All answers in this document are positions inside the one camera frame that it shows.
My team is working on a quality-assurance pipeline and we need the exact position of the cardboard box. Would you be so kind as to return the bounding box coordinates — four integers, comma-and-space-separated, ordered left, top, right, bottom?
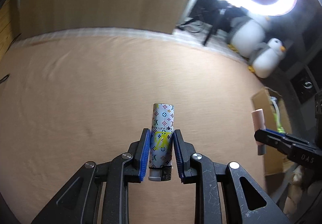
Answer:
250, 87, 293, 177

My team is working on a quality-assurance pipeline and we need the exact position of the person's right hand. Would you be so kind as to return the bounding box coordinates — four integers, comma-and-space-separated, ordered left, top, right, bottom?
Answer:
284, 166, 310, 217

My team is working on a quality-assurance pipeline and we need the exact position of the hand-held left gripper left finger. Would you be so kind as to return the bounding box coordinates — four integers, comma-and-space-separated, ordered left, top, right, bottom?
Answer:
30, 128, 151, 224

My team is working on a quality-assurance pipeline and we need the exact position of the white patterned lighter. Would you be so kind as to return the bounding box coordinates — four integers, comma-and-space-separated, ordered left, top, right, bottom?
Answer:
148, 103, 174, 181

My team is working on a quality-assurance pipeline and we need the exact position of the small pink tube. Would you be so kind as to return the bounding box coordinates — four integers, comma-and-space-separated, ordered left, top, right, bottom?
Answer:
251, 109, 266, 156

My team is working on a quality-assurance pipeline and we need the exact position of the pine plank board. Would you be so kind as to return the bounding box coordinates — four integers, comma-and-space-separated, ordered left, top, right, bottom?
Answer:
0, 0, 22, 46

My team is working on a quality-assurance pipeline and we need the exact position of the small penguin plush toy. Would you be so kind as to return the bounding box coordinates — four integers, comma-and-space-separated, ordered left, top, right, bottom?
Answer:
248, 38, 287, 79

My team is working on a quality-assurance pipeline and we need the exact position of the large penguin plush toy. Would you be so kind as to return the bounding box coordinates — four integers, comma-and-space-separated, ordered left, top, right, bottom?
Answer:
228, 16, 271, 57

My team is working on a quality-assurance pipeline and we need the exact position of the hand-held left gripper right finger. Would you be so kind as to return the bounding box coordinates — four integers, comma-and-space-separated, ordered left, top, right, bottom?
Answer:
172, 129, 292, 224

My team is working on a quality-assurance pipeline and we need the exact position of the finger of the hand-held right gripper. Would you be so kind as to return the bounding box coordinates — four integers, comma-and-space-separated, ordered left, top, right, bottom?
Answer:
265, 128, 315, 148
254, 129, 292, 158

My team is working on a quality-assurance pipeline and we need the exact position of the black tripod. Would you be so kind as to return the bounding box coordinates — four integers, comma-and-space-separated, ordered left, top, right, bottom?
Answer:
202, 5, 227, 46

